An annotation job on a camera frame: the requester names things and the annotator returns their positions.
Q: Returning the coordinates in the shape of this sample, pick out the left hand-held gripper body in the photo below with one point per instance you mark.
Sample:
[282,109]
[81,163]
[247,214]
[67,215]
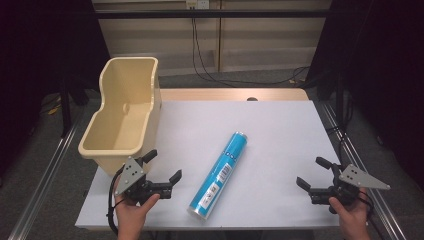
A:
[133,176]

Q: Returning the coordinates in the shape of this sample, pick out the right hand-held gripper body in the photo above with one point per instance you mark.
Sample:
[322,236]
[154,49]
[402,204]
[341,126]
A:
[356,178]

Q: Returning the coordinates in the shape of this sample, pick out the cream plastic bin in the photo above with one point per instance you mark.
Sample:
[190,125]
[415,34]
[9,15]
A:
[123,133]

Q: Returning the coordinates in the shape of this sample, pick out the blue cylindrical tube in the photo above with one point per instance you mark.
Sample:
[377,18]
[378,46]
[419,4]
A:
[221,170]

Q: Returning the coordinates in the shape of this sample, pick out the person's left hand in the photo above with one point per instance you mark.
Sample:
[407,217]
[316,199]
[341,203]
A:
[131,216]

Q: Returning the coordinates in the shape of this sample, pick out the person's right hand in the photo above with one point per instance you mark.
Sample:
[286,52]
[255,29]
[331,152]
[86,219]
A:
[353,218]

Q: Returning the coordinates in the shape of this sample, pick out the white table mat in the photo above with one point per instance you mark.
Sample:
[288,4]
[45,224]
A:
[283,133]

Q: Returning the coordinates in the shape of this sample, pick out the dark curtain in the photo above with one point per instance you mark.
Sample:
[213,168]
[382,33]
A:
[33,50]
[383,50]

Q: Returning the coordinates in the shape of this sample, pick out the metal floor rail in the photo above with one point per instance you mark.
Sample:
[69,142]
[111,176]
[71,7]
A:
[43,180]
[366,170]

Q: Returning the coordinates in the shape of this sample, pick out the black stand post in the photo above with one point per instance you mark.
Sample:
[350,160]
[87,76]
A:
[340,103]
[65,106]

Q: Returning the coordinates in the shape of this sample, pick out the white wall socket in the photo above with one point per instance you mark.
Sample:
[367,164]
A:
[197,4]

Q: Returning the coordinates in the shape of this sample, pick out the black horizontal frame bar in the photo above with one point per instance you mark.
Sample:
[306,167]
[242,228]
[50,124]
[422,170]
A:
[233,13]

